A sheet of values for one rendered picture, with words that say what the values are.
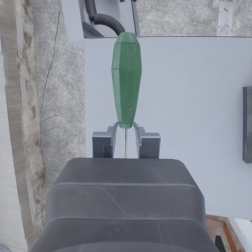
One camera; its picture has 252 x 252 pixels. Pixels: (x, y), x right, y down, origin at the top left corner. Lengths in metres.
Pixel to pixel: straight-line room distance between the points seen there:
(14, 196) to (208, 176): 1.83
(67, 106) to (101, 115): 1.49
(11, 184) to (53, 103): 0.81
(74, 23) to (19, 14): 1.60
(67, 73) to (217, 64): 1.55
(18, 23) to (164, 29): 1.16
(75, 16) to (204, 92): 0.17
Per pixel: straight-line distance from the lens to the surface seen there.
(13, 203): 2.02
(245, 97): 0.21
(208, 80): 0.20
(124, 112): 0.15
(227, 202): 0.25
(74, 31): 0.23
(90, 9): 0.28
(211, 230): 1.15
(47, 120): 1.85
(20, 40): 1.78
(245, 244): 0.92
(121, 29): 0.28
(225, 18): 1.31
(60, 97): 1.73
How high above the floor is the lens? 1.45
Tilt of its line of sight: 72 degrees down
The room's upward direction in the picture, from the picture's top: 134 degrees counter-clockwise
